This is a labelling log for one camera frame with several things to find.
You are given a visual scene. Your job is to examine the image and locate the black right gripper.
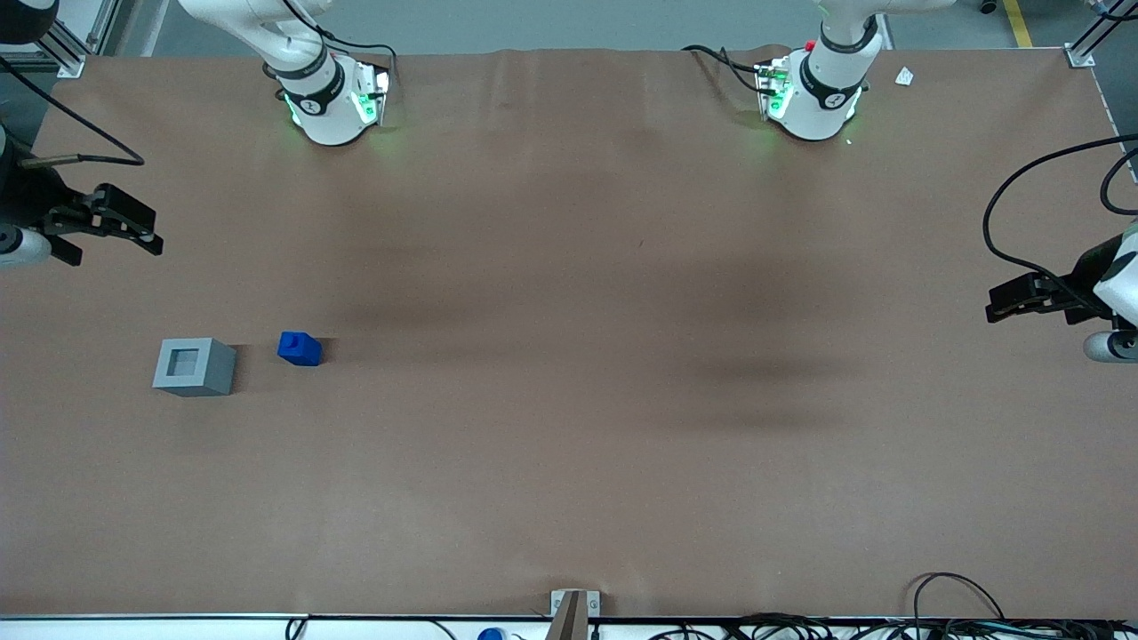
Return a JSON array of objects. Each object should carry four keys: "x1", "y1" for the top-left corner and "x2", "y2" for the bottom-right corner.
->
[{"x1": 0, "y1": 164, "x2": 165, "y2": 258}]

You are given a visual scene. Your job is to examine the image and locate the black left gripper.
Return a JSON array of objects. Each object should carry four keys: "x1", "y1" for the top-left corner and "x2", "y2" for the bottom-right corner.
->
[{"x1": 984, "y1": 235, "x2": 1130, "y2": 326}]

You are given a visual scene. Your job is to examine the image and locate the blue plastic part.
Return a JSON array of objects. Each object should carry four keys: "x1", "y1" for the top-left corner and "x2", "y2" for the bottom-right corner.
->
[{"x1": 276, "y1": 332, "x2": 324, "y2": 367}]

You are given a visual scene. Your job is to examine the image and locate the gray square base block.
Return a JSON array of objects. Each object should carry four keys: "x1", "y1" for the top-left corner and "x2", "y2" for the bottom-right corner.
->
[{"x1": 151, "y1": 337, "x2": 237, "y2": 397}]

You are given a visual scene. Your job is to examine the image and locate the brown paper table cover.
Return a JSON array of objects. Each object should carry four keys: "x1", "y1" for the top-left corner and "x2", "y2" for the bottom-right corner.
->
[{"x1": 0, "y1": 46, "x2": 1138, "y2": 620}]

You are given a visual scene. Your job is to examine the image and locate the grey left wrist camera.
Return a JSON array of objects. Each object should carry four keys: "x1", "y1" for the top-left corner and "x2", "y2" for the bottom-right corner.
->
[{"x1": 1082, "y1": 330, "x2": 1138, "y2": 364}]

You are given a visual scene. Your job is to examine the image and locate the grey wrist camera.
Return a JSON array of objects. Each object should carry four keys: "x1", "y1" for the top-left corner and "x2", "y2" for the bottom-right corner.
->
[
  {"x1": 0, "y1": 228, "x2": 85, "y2": 268},
  {"x1": 1082, "y1": 330, "x2": 1138, "y2": 364}
]

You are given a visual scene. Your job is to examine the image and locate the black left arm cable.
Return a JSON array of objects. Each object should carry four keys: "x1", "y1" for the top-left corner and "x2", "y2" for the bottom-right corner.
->
[{"x1": 982, "y1": 133, "x2": 1138, "y2": 290}]

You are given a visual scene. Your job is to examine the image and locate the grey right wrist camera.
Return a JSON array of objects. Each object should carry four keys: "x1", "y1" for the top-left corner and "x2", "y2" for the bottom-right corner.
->
[{"x1": 0, "y1": 228, "x2": 85, "y2": 268}]

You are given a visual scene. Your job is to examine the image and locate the aluminium frame post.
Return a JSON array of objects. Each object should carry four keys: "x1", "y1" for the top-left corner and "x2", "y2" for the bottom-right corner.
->
[
  {"x1": 36, "y1": 0, "x2": 123, "y2": 80},
  {"x1": 1064, "y1": 0, "x2": 1130, "y2": 69}
]

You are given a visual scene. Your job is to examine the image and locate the black looped cable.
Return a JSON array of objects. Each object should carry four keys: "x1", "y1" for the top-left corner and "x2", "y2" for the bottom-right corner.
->
[{"x1": 912, "y1": 572, "x2": 1007, "y2": 623}]

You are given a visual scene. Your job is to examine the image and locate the tangled black cable bundle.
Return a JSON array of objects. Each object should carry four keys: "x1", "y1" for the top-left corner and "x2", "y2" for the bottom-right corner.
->
[{"x1": 649, "y1": 612, "x2": 1138, "y2": 640}]

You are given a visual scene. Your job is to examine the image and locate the black left base cable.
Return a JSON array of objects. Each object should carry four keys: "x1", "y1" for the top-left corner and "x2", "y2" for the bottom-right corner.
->
[{"x1": 681, "y1": 44, "x2": 771, "y2": 95}]

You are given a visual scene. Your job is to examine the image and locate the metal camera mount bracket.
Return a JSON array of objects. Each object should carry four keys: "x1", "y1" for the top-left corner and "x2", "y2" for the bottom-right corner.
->
[{"x1": 549, "y1": 588, "x2": 602, "y2": 640}]

